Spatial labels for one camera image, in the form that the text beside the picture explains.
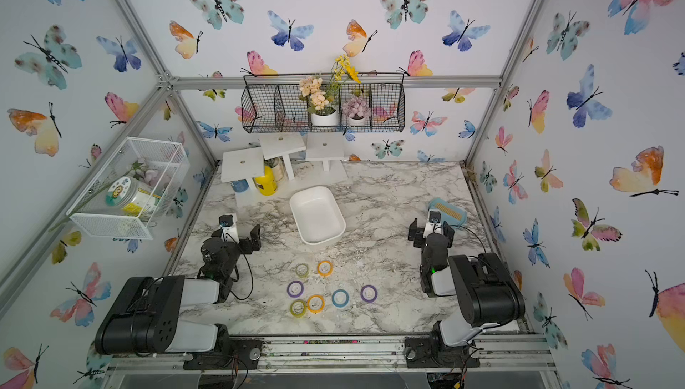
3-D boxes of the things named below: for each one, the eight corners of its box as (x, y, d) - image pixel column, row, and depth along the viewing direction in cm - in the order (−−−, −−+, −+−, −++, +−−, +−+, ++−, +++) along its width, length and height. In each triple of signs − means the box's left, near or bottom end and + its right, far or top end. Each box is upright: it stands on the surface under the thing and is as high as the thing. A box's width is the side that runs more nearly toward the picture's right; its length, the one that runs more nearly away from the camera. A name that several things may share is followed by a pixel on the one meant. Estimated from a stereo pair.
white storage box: (307, 255, 95) (305, 248, 90) (289, 202, 109) (286, 193, 105) (351, 239, 99) (351, 231, 94) (328, 189, 114) (327, 181, 109)
